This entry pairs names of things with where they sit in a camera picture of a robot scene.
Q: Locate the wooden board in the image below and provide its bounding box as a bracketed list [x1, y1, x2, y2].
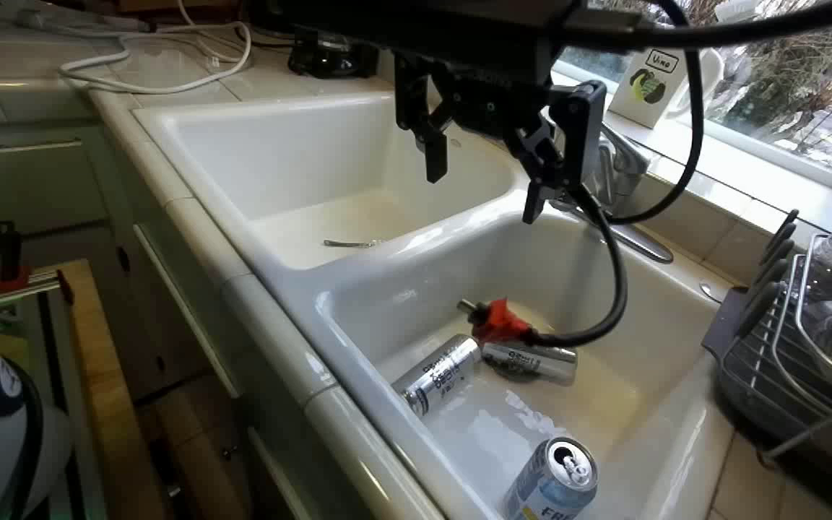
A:
[53, 257, 171, 520]

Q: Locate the window with white frame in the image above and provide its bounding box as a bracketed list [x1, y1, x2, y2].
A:
[555, 0, 832, 193]

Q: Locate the black cable with orange plug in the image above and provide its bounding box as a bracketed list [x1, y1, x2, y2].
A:
[454, 0, 832, 351]

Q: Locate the blue and silver can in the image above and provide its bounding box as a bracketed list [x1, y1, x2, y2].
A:
[502, 435, 601, 520]

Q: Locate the silver can with black print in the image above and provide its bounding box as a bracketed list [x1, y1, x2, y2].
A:
[392, 332, 486, 420]

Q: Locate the red clamp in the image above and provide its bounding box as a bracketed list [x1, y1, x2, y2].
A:
[0, 219, 28, 296]

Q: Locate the plain silver can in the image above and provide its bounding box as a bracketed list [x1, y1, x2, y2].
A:
[476, 339, 580, 388]

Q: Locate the white double basin sink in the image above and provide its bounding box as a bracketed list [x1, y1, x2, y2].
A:
[86, 85, 739, 520]

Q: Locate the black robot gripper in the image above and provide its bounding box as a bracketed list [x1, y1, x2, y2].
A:
[250, 0, 612, 225]

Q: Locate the black wire dish rack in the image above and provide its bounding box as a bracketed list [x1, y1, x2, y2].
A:
[703, 208, 832, 488]

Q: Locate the white cable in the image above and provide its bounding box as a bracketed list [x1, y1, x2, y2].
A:
[55, 0, 256, 99]

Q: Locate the white kitchen cabinet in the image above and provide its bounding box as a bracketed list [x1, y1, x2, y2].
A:
[0, 120, 362, 520]

